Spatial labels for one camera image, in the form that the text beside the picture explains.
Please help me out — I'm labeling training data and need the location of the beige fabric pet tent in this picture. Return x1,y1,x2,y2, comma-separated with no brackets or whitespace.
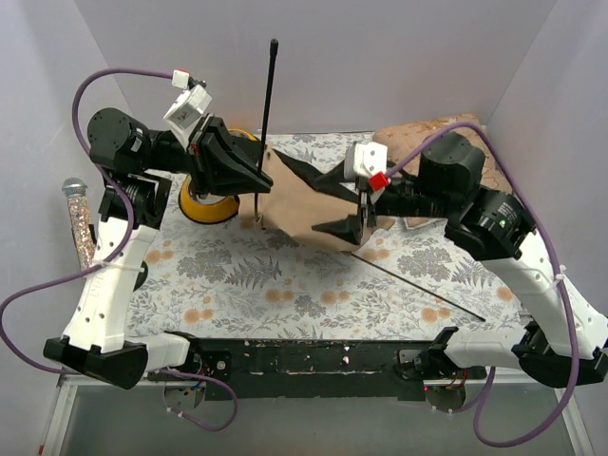
238,146,395,253

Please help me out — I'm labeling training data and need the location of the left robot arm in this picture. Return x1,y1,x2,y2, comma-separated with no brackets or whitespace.
43,108,273,390

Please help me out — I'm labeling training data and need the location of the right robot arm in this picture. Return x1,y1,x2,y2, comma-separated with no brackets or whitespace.
318,131,607,389

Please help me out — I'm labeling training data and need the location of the yellow double pet bowl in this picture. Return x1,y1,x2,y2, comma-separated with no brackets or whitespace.
178,126,262,225

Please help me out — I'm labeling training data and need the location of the beige patterned pillow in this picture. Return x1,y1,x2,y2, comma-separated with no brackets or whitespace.
372,112,517,232

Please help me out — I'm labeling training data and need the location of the glitter toy microphone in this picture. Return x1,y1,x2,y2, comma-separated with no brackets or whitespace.
62,178,97,275

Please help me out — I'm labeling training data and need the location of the floral table mat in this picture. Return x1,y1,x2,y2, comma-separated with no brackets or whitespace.
113,132,528,343

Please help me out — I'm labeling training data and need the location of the black microphone stand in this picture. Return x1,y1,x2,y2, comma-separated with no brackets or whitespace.
93,218,157,292

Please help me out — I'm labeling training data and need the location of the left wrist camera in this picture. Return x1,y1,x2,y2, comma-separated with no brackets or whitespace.
163,85,212,148

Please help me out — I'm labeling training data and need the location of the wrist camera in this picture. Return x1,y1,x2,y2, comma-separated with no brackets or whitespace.
163,85,212,148
344,141,388,181

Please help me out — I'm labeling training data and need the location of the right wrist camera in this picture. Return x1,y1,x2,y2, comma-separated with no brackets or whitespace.
344,141,388,181

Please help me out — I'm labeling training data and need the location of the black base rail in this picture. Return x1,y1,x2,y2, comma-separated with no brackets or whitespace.
178,338,461,401

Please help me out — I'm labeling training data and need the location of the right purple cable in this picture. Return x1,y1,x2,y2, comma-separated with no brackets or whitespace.
384,122,583,448

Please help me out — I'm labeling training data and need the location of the purple cable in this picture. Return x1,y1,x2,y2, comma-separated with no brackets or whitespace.
384,122,583,448
0,66,238,432

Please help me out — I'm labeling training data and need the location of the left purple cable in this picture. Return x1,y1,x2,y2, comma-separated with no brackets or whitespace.
0,66,238,432

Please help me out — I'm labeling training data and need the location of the aluminium frame rail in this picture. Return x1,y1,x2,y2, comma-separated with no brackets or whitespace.
37,344,595,456

